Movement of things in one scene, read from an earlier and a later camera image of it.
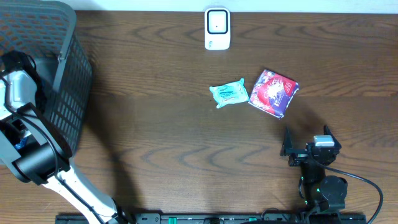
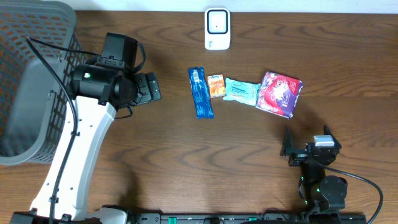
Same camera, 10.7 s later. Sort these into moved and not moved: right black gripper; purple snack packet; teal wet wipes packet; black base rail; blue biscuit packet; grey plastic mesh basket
Moved: purple snack packet; teal wet wipes packet; blue biscuit packet
Not moved: grey plastic mesh basket; right black gripper; black base rail
